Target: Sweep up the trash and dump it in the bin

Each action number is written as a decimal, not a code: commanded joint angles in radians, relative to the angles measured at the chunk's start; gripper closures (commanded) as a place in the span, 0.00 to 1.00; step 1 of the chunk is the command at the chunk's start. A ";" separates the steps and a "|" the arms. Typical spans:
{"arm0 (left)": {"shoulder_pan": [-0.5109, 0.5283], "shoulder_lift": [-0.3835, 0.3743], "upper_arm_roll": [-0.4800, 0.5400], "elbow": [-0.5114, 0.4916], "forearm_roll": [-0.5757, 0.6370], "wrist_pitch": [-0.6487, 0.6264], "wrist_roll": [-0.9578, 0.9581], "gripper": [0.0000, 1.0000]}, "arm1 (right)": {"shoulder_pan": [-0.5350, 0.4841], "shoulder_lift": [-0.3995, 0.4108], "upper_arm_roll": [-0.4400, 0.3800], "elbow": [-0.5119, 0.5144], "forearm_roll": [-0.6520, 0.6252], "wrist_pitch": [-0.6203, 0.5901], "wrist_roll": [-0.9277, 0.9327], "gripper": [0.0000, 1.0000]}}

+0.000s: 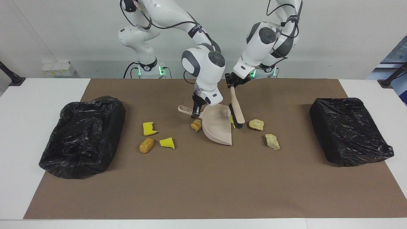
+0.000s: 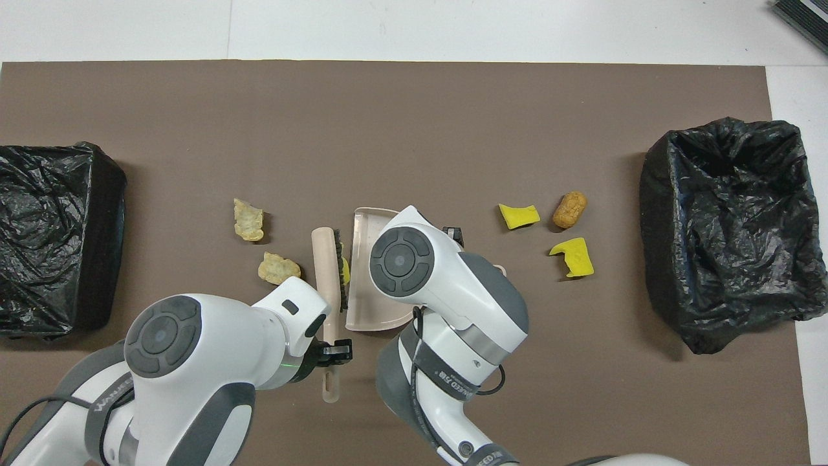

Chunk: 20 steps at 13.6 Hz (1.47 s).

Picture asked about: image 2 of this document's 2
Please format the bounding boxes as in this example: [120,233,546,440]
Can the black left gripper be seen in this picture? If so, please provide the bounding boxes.
[301,338,353,376]

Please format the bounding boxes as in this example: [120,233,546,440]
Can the beige plastic dustpan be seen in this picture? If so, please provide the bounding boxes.
[346,207,508,332]

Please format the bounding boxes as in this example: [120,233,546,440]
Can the beige brush with black bristles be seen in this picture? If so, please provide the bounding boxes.
[311,227,351,403]

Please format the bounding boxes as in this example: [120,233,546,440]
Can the small orange tan bread toy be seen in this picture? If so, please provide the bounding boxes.
[258,252,302,285]

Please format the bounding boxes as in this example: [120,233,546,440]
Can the brown nugget toy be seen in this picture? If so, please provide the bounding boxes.
[552,191,588,230]

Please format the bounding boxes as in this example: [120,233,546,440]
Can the pale bread toy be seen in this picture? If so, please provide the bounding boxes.
[233,198,265,242]

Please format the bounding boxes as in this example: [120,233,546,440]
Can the open black bag lined bin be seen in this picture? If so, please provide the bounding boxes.
[639,116,828,355]

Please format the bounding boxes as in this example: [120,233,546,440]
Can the taut black bag lined bin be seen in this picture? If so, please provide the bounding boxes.
[0,141,127,340]

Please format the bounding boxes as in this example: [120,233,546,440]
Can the brown table mat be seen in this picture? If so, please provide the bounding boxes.
[0,60,812,466]

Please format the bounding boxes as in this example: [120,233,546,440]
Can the dark ribbed panel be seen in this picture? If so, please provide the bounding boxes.
[770,0,828,56]

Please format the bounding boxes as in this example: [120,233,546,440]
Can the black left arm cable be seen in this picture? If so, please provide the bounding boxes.
[0,394,133,466]

